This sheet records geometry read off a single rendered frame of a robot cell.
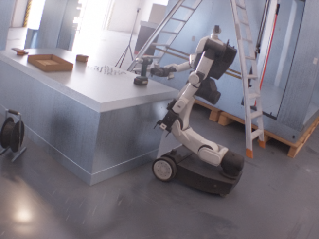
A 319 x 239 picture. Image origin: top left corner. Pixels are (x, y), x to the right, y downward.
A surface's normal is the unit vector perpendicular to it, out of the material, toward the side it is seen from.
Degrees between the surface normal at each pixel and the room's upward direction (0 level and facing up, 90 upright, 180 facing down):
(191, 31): 90
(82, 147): 90
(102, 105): 67
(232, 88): 90
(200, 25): 90
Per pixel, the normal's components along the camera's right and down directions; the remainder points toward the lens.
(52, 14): -0.58, 0.13
